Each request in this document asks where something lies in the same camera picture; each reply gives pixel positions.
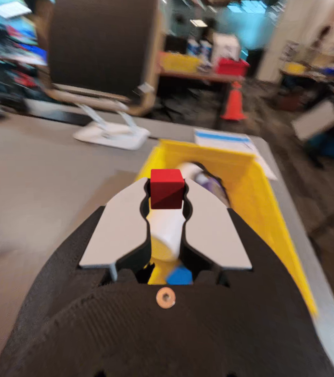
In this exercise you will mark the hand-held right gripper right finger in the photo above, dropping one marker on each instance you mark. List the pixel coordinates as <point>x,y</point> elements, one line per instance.
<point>214,235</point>

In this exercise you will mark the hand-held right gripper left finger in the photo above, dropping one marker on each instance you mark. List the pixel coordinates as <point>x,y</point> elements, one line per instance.
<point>116,235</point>

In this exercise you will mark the red cube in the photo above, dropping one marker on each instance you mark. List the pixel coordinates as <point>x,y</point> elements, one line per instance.
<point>167,188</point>

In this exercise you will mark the grey desk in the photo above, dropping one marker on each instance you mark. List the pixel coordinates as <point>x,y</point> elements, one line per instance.
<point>37,191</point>

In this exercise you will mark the white roll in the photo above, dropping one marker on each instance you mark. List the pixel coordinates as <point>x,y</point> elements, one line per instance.
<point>167,232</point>

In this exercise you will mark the purple tape roll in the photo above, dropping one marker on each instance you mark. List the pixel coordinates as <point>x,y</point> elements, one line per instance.
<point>211,188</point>

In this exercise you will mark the blue block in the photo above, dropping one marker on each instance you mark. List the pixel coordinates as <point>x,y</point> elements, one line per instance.
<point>180,276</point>

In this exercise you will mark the printed paper sheet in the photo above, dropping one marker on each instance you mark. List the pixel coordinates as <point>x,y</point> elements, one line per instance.
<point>228,141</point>

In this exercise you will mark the white tablet stand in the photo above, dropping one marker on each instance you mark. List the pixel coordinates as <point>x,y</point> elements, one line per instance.
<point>111,138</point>

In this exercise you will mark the orange traffic cone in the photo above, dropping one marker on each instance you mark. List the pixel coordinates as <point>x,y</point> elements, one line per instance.
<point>234,103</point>

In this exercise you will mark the wooden table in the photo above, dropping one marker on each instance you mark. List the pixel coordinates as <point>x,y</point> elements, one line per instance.
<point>190,76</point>

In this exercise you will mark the wooden tablet holder board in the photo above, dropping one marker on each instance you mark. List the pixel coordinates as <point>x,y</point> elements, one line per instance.
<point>156,73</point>

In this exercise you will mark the large red plastic bin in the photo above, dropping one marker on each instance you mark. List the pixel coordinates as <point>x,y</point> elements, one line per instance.
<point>231,67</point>

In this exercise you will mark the small yellow plastic bin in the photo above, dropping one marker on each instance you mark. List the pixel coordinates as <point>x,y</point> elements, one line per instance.
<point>178,62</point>

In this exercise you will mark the wipes canister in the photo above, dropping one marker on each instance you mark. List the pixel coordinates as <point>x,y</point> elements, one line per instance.
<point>205,48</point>
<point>193,47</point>

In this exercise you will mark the white cardboard box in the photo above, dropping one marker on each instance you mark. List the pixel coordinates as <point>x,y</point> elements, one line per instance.
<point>226,44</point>

